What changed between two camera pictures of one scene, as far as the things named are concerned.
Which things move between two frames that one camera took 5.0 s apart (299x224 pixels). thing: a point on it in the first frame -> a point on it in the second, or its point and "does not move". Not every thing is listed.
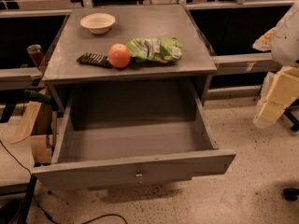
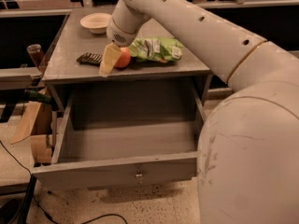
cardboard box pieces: (38, 126) does not move
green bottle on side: (35, 96) does not move
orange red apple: (120, 55) does not move
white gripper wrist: (287, 44) -> (118, 36)
